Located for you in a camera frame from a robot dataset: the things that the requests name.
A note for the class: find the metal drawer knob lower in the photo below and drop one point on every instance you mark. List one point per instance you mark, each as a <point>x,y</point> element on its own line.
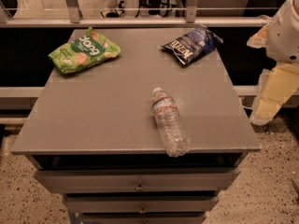
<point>142,210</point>

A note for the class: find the metal drawer knob upper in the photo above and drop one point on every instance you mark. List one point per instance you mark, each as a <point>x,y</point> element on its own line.
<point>139,188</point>

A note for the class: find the metal drawer knob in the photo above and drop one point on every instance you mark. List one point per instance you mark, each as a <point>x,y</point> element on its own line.
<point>142,210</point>
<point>139,188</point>

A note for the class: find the grey drawer cabinet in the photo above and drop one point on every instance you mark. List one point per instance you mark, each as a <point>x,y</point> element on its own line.
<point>92,137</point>

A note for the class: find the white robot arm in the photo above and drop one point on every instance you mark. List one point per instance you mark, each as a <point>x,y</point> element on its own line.
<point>280,38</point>

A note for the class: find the dark blue chip bag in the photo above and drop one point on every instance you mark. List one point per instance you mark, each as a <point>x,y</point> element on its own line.
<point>194,45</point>

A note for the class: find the green rice chip bag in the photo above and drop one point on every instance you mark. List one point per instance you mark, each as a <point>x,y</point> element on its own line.
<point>90,49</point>

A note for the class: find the grey metal railing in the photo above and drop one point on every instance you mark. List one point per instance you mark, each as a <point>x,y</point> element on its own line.
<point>48,23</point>

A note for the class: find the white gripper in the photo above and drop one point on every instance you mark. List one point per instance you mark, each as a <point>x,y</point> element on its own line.
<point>284,37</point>

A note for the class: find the clear plastic water bottle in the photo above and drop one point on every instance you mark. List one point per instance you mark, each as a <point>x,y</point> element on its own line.
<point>171,128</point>

